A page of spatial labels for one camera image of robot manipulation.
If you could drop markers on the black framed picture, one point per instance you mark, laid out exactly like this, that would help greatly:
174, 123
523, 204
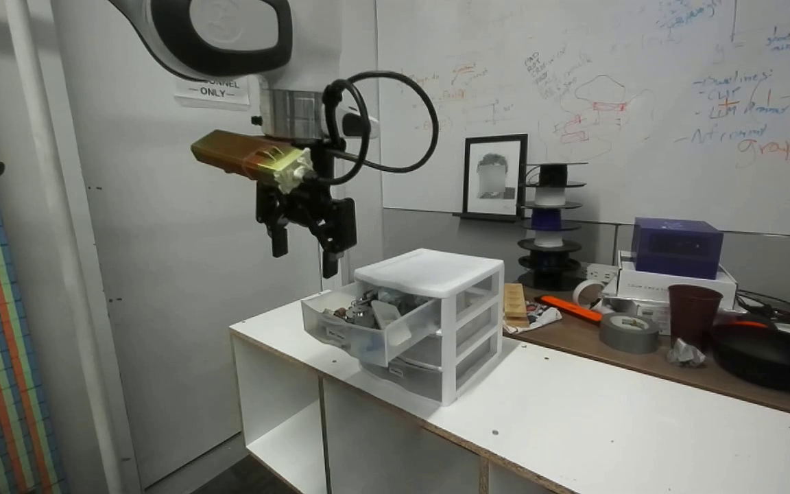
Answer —
495, 175

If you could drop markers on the black frying pan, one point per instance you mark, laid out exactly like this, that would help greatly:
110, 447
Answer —
761, 357

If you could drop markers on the black spool stack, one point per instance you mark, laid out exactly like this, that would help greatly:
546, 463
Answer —
550, 242

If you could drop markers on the white paper sheet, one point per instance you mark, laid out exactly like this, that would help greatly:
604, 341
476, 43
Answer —
541, 319

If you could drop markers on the white plastic drawer unit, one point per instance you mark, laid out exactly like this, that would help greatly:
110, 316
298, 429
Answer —
432, 271

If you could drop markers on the wall whiteboard with writing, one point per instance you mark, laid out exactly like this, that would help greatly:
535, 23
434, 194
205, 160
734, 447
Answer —
633, 167

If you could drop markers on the crumpled silver foil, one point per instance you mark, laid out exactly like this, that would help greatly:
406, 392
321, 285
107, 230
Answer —
687, 352

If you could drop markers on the dark blue box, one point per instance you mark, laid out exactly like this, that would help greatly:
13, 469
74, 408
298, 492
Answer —
679, 249

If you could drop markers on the white door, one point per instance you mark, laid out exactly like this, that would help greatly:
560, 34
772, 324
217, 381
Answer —
185, 303

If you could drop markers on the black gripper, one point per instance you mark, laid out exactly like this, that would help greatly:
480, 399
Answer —
309, 206

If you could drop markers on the brown wooden desk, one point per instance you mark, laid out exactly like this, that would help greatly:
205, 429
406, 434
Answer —
587, 341

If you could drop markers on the orange hand tool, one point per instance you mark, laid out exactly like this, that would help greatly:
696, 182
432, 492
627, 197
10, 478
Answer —
568, 305

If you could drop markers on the white shelf table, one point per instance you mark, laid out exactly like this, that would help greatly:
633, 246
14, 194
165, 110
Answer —
615, 429

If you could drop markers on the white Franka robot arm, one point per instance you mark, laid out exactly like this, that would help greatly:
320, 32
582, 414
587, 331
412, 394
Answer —
151, 28

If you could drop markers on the light wooden block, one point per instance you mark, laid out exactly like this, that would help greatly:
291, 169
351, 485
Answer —
515, 303

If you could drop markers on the clear plastic drawer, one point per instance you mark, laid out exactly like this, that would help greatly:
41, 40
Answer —
357, 340

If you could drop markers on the white tape roll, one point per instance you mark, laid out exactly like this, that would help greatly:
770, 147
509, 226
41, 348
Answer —
578, 294

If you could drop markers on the white cardboard box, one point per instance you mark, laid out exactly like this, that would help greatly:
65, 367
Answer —
652, 285

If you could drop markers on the grey duct tape roll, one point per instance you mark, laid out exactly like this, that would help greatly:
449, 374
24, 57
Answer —
617, 335

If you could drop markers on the maroon plastic cup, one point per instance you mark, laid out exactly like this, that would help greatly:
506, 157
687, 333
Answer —
693, 316

